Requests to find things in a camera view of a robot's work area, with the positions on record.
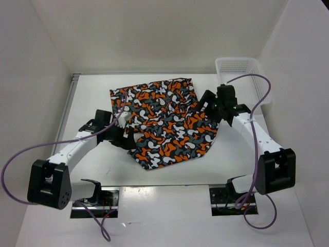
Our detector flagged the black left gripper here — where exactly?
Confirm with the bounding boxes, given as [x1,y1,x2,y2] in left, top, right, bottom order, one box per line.
[104,121,137,150]

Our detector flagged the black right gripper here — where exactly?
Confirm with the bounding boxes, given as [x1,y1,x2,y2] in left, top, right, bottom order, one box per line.
[193,90,225,124]

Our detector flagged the orange camouflage shorts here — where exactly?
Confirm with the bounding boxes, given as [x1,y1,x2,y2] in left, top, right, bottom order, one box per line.
[109,78,218,170]

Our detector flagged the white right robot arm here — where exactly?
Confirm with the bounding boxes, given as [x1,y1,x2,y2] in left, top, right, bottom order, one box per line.
[197,84,296,202]

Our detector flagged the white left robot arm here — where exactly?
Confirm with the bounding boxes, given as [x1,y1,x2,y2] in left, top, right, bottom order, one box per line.
[27,110,136,209]

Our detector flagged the white perforated plastic basket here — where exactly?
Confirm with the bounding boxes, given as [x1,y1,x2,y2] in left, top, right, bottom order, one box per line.
[215,57,268,109]

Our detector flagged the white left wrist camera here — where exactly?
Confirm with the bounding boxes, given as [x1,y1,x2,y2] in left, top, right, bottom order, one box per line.
[115,111,132,128]

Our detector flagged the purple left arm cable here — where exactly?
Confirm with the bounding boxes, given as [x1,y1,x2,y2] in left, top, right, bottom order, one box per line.
[1,91,129,242]

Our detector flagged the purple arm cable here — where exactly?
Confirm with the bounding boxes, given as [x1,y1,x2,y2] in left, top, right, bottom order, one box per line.
[226,74,278,229]
[1,91,129,242]

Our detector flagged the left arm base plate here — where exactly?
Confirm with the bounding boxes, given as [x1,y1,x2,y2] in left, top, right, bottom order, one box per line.
[70,187,120,219]

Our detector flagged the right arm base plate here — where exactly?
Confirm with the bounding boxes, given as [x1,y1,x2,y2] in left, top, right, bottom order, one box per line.
[209,186,258,216]

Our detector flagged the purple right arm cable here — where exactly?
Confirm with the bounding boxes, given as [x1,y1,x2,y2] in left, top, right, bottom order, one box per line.
[226,74,278,229]

